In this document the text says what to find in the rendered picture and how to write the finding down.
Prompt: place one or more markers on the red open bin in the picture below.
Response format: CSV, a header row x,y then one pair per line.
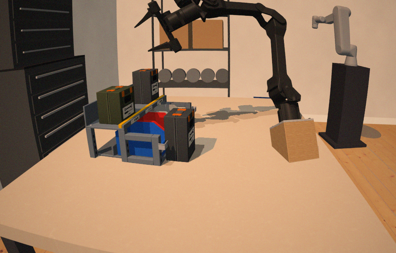
x,y
156,117

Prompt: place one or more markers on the blue bin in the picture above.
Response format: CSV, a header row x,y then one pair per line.
x,y
141,148

